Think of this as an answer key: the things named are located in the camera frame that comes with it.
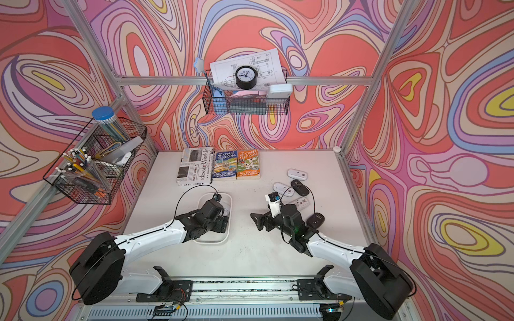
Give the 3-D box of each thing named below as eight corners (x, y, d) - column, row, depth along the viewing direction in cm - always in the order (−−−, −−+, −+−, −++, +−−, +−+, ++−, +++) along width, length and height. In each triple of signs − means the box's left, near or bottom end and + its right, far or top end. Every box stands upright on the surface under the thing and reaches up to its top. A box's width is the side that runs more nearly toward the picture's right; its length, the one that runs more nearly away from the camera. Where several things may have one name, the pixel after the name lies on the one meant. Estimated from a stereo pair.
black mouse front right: (315, 231, 90) (316, 230, 88) (304, 222, 92) (305, 220, 91) (326, 219, 93) (327, 217, 92) (316, 211, 96) (317, 209, 95)
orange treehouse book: (236, 179, 108) (235, 176, 106) (238, 152, 122) (238, 149, 120) (260, 179, 108) (260, 176, 106) (260, 152, 122) (260, 149, 120)
